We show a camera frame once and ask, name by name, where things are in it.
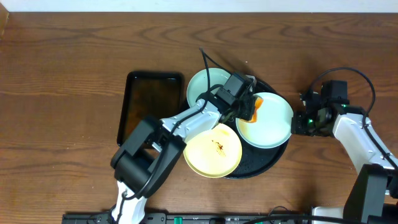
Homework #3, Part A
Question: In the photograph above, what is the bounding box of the green and orange sponge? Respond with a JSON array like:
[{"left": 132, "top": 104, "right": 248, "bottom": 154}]
[{"left": 248, "top": 96, "right": 264, "bottom": 123}]

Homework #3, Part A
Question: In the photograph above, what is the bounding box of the light blue plate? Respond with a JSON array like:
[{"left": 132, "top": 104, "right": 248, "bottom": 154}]
[
  {"left": 236, "top": 92, "right": 293, "bottom": 149},
  {"left": 187, "top": 68, "right": 231, "bottom": 107}
]

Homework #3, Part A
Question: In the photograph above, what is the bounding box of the light blue plate top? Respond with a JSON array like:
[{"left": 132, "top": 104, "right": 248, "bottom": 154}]
[{"left": 187, "top": 68, "right": 231, "bottom": 107}]

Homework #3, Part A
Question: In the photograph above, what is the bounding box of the pale yellow plate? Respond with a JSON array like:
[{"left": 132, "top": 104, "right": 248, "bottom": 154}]
[{"left": 183, "top": 124, "right": 243, "bottom": 178}]

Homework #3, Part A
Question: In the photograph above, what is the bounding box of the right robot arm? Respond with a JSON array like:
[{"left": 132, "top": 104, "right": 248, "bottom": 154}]
[{"left": 291, "top": 80, "right": 397, "bottom": 223}]

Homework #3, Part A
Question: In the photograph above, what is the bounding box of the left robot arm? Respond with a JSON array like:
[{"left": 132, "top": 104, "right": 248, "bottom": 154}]
[{"left": 109, "top": 73, "right": 257, "bottom": 223}]

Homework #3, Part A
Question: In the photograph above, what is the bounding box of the black rectangular water tray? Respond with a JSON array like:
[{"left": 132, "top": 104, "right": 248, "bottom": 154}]
[{"left": 117, "top": 70, "right": 184, "bottom": 146}]

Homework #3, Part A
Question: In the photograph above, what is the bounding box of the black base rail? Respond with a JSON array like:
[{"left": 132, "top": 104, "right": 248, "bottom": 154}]
[{"left": 61, "top": 212, "right": 315, "bottom": 224}]

